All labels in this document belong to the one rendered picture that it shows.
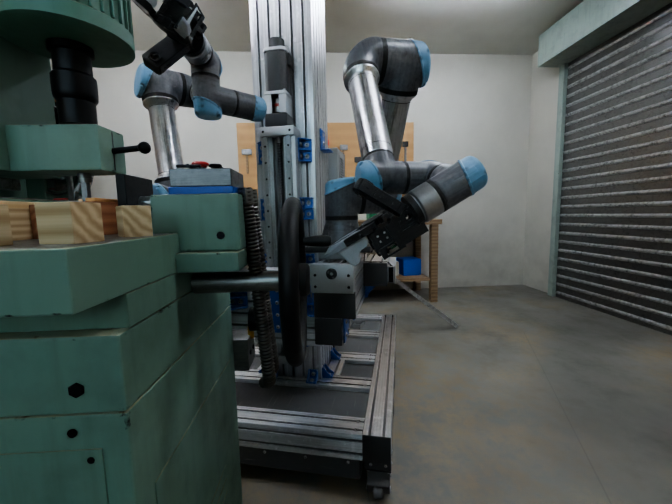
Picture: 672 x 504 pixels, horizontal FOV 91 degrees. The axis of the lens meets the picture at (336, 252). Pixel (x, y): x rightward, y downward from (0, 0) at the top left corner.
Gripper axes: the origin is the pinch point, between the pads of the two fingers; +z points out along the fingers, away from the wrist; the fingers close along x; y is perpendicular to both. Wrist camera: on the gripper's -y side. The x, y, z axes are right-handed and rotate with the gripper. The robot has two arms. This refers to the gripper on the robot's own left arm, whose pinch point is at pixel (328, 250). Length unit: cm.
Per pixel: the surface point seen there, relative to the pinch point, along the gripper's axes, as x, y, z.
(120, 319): -30.6, -9.1, 23.3
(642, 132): 180, 69, -247
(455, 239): 321, 104, -128
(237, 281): -12.4, -5.0, 15.5
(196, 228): -15.7, -15.5, 15.2
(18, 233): -25.1, -24.9, 30.9
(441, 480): 34, 93, 10
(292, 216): -19.6, -9.1, 1.3
